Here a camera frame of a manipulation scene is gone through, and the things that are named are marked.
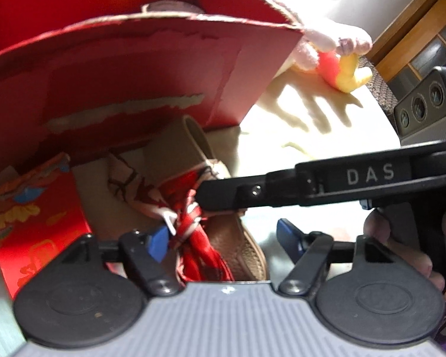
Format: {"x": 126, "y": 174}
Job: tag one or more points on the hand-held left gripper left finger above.
{"x": 159, "y": 243}

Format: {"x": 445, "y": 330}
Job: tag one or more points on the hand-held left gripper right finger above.
{"x": 288, "y": 232}

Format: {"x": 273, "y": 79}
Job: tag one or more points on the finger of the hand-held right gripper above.
{"x": 245, "y": 193}

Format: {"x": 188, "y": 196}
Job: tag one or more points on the red white patterned scarf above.
{"x": 187, "y": 227}

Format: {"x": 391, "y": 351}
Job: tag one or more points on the tan leather bag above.
{"x": 171, "y": 145}

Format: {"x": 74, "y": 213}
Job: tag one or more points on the red printed small box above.
{"x": 41, "y": 238}

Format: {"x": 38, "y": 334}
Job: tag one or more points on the red cardboard box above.
{"x": 133, "y": 63}

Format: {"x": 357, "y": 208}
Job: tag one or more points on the tape roll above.
{"x": 171, "y": 6}

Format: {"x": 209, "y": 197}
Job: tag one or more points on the person's right hand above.
{"x": 401, "y": 253}

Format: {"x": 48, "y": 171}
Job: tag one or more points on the brown woven mat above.
{"x": 382, "y": 89}

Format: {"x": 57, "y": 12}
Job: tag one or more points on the yellow red plush toy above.
{"x": 347, "y": 78}

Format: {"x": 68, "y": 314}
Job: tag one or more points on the dusky pink plush toy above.
{"x": 342, "y": 37}

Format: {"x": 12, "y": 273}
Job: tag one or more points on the wooden cabinet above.
{"x": 412, "y": 18}

